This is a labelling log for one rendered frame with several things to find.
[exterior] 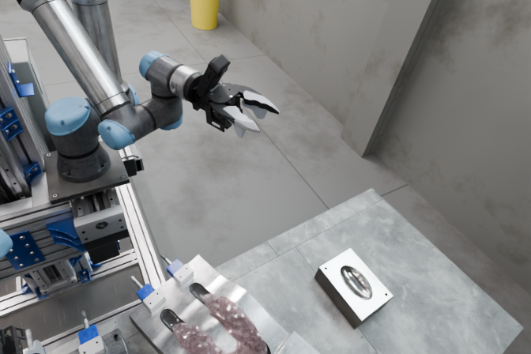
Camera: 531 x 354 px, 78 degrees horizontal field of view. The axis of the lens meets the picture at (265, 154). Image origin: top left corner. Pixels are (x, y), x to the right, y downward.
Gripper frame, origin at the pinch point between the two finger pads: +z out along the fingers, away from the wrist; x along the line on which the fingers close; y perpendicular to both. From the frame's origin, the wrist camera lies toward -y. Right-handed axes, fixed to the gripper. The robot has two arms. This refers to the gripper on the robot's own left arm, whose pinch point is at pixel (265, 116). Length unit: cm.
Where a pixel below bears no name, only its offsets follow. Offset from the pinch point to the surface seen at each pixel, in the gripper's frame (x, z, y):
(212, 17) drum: -274, -268, 169
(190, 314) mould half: 30, -2, 56
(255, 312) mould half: 19, 13, 55
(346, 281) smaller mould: -9, 31, 62
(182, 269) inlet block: 22, -12, 55
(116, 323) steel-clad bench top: 43, -19, 60
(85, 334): 50, -18, 49
